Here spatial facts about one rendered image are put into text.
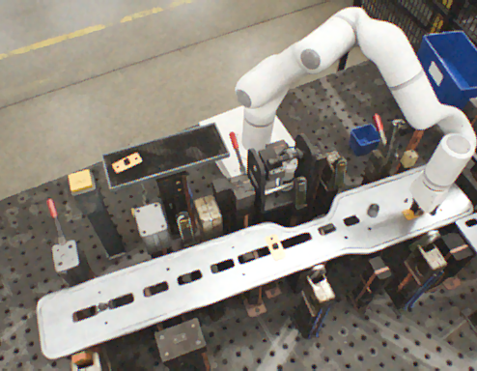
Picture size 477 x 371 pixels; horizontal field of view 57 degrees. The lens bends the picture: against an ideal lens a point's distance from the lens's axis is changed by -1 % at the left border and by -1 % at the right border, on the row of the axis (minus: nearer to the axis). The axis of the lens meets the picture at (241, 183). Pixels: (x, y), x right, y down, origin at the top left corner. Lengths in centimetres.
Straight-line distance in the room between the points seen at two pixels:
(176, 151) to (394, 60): 67
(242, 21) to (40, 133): 180
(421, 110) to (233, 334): 93
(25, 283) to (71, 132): 153
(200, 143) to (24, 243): 85
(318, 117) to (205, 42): 171
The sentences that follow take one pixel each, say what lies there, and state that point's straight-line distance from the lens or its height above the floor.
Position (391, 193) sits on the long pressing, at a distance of 155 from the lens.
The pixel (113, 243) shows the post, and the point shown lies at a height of 79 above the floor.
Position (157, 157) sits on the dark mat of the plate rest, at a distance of 137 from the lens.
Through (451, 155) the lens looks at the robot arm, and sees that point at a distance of 124.
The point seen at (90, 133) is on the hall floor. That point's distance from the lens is 309.
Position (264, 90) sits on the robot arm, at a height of 121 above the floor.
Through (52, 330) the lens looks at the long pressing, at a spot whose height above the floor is 100.
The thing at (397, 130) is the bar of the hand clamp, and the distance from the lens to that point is 148.
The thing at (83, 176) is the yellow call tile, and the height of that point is 116.
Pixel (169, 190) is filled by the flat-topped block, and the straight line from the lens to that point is 146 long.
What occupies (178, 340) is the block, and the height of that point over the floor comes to 103.
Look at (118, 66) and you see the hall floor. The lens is 352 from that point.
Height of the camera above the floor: 223
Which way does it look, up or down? 56 degrees down
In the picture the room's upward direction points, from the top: 1 degrees clockwise
